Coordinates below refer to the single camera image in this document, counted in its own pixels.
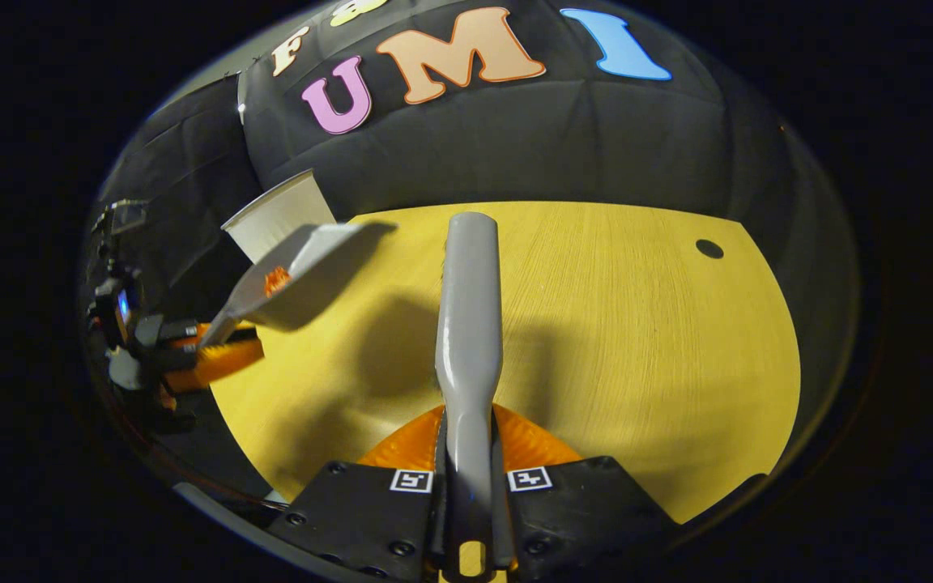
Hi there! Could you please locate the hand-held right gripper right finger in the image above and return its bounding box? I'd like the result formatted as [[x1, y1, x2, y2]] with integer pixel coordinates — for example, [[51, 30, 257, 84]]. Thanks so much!
[[491, 405, 682, 580]]

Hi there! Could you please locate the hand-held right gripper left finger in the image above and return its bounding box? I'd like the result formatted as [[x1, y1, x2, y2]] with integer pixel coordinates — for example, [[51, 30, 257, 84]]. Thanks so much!
[[268, 405, 447, 580]]

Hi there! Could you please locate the grey dustpan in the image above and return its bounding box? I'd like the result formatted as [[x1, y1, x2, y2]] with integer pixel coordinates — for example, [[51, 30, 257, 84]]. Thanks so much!
[[199, 220, 396, 349]]

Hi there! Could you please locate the white ribbed garbage bin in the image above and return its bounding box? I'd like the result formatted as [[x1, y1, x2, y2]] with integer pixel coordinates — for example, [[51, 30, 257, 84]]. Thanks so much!
[[222, 168, 338, 264]]

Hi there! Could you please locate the small grey broom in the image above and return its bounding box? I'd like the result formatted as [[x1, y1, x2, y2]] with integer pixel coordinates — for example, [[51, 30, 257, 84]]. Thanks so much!
[[432, 212, 516, 582]]

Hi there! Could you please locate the black backdrop cloth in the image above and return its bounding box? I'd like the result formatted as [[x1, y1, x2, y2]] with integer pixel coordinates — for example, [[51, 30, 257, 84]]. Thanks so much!
[[82, 0, 860, 487]]

